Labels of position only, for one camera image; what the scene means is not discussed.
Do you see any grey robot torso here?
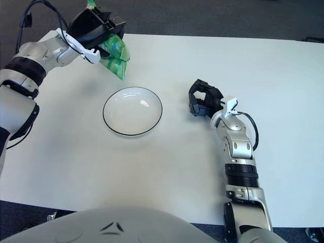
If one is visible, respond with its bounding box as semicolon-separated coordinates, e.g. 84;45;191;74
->
0;207;223;243

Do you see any black left elbow cable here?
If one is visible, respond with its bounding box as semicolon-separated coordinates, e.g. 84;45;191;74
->
6;118;35;150

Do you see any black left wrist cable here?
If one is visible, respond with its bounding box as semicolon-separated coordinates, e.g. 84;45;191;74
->
17;0;70;54

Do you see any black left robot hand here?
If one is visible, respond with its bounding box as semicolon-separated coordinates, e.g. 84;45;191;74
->
67;5;127;58

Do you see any grey caster wheel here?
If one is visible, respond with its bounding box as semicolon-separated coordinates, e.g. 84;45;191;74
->
305;227;324;241

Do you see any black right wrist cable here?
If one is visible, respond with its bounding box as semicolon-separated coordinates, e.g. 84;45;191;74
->
237;111;259;150

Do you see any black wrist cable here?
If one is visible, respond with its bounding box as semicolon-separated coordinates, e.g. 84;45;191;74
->
237;111;259;150
17;0;70;54

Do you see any white plate with black rim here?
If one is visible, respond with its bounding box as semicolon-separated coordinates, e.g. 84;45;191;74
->
102;87;163;138

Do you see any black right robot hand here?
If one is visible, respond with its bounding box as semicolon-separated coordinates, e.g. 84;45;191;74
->
187;79;225;117

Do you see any green snack bag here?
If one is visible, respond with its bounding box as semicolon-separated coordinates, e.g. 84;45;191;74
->
86;0;132;81

